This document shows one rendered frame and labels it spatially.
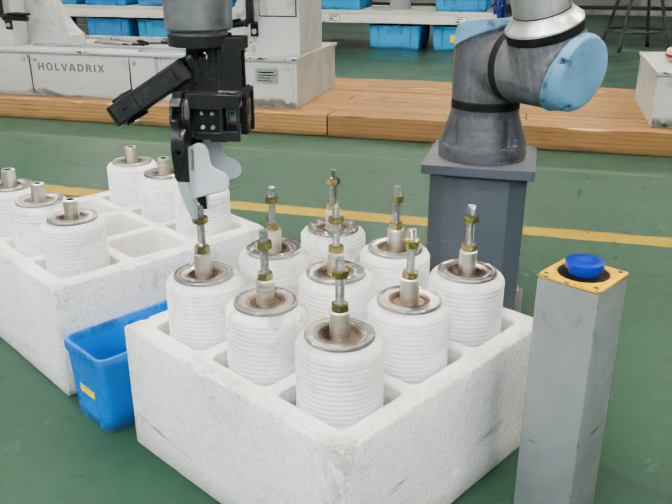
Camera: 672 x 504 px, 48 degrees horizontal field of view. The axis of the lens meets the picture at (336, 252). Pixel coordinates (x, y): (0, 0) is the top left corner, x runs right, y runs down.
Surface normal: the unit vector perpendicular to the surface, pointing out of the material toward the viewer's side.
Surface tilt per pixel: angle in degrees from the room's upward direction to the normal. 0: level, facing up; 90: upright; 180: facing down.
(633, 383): 0
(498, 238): 90
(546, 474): 90
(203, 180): 85
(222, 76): 90
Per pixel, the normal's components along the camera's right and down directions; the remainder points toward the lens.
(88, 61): -0.26, 0.36
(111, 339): 0.70, 0.23
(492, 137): 0.07, 0.07
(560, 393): -0.69, 0.27
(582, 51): 0.57, 0.41
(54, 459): 0.00, -0.93
